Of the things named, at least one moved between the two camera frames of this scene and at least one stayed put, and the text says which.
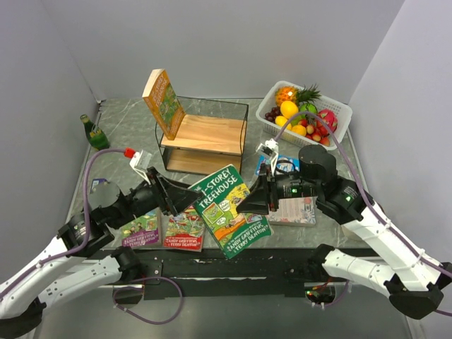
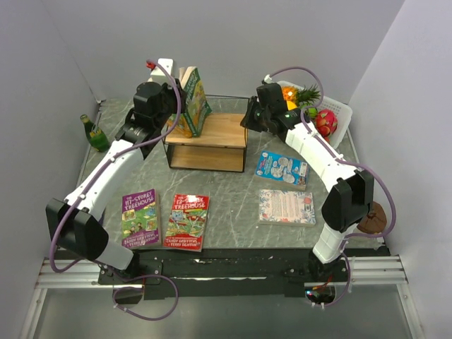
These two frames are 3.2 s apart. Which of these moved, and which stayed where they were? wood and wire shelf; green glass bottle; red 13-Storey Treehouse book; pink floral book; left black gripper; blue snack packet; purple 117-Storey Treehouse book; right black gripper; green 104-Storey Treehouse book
Moved: left black gripper; right black gripper; green 104-Storey Treehouse book
Stayed: purple 117-Storey Treehouse book; red 13-Storey Treehouse book; green glass bottle; wood and wire shelf; pink floral book; blue snack packet
